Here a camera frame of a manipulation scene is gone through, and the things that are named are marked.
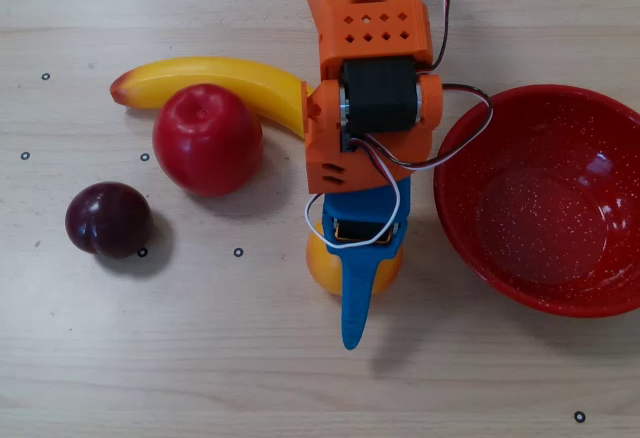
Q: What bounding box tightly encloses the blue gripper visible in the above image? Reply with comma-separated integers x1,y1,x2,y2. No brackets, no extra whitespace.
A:
322,175,412,351

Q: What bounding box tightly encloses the yellow-orange peach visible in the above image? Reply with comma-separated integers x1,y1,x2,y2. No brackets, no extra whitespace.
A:
305,220,405,297

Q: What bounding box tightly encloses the red speckled bowl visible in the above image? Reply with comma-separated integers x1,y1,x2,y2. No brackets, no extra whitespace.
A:
432,84,640,319

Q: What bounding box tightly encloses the red apple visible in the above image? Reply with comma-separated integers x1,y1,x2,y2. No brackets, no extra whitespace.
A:
152,83,265,198

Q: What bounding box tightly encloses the yellow banana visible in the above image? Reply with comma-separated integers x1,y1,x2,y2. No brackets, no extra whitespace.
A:
109,56,316,140

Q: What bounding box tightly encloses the dark purple plum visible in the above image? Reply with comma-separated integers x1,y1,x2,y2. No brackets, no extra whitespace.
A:
64,181,154,260

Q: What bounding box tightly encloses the white red black servo cable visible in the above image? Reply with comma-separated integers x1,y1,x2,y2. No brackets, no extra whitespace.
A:
303,0,495,250

